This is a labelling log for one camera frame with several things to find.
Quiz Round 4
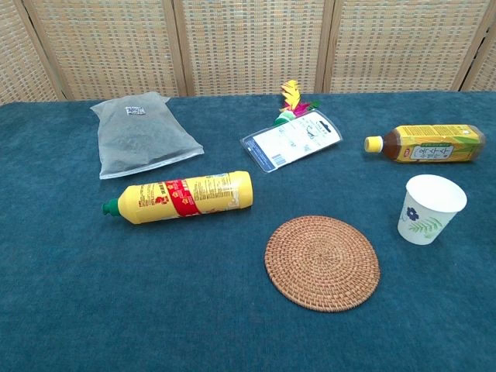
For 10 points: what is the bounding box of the white floral paper cup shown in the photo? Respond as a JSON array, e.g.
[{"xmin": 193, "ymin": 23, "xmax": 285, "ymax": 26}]
[{"xmin": 397, "ymin": 174, "xmax": 468, "ymax": 246}]

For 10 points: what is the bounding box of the round woven rattan coaster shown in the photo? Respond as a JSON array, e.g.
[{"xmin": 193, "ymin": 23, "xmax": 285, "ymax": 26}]
[{"xmin": 264, "ymin": 215, "xmax": 381, "ymax": 313}]

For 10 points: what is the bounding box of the clear blister pack with card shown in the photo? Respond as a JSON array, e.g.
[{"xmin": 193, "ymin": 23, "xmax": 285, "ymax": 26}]
[{"xmin": 239, "ymin": 108, "xmax": 344, "ymax": 175}]

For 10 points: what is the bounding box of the yellow bottle with green cap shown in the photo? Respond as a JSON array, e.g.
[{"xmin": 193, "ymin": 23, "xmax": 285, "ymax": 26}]
[{"xmin": 101, "ymin": 170, "xmax": 254, "ymax": 225}]

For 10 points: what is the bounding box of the colourful feather shuttlecock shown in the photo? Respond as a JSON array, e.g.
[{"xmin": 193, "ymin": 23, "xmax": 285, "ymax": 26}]
[{"xmin": 273, "ymin": 79, "xmax": 322, "ymax": 126}]

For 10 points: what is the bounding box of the grey translucent plastic bag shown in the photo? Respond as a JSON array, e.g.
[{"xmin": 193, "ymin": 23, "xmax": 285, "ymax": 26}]
[{"xmin": 90, "ymin": 91, "xmax": 205, "ymax": 181}]

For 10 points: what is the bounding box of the teal tablecloth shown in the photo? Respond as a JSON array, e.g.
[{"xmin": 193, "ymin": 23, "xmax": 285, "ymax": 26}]
[{"xmin": 0, "ymin": 90, "xmax": 496, "ymax": 372}]

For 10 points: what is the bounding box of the woven folding screen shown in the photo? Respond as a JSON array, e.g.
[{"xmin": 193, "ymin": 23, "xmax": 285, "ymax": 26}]
[{"xmin": 0, "ymin": 0, "xmax": 496, "ymax": 106}]

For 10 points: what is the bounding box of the tea bottle with yellow cap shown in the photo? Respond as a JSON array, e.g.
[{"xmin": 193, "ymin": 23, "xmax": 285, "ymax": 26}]
[{"xmin": 363, "ymin": 124, "xmax": 487, "ymax": 164}]

